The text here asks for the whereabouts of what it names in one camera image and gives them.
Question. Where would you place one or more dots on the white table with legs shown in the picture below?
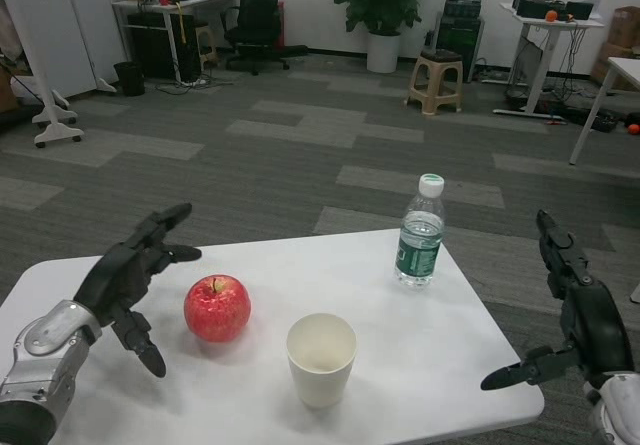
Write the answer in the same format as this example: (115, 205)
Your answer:
(602, 100)

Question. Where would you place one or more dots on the white paper cup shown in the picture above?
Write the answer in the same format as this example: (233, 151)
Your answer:
(321, 360)

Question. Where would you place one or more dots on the brown cardboard boxes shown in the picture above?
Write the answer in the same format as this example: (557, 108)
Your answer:
(617, 45)

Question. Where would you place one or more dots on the white partition base with wheels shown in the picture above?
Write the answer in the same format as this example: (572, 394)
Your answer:
(50, 110)

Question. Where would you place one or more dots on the white desk with monitor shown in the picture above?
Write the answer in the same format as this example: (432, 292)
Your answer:
(172, 12)

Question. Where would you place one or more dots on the black office chair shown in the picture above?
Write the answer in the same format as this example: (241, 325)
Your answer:
(257, 20)

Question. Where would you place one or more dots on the white round plant pot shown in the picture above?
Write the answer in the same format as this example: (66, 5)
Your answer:
(383, 52)

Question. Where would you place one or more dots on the black computer tower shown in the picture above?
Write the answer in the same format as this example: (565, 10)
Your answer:
(160, 45)

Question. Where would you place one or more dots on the orange ball on floor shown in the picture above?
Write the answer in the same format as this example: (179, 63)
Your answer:
(633, 128)

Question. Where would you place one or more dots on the beige plastic stool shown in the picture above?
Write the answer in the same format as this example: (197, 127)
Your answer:
(435, 82)

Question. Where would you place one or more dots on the black equipment rack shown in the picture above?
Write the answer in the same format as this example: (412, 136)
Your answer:
(461, 35)

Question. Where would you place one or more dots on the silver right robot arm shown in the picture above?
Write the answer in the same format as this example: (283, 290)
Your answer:
(617, 410)

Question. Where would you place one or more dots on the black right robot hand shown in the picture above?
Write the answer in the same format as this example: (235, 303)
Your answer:
(592, 325)

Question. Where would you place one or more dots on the white standing desk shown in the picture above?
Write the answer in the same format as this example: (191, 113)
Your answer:
(545, 50)

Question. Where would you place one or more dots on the clear water bottle green label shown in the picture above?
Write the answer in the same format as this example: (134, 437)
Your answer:
(421, 240)

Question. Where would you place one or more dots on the black waste bin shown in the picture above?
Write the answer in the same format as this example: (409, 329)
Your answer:
(129, 78)

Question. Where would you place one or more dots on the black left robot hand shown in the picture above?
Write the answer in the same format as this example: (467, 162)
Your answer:
(127, 280)

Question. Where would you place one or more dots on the orange ball on desk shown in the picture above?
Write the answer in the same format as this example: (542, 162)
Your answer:
(551, 15)

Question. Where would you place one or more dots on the red apple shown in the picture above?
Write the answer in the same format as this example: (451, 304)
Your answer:
(217, 308)

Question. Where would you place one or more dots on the black boxes on desk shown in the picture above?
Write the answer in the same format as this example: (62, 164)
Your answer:
(552, 7)

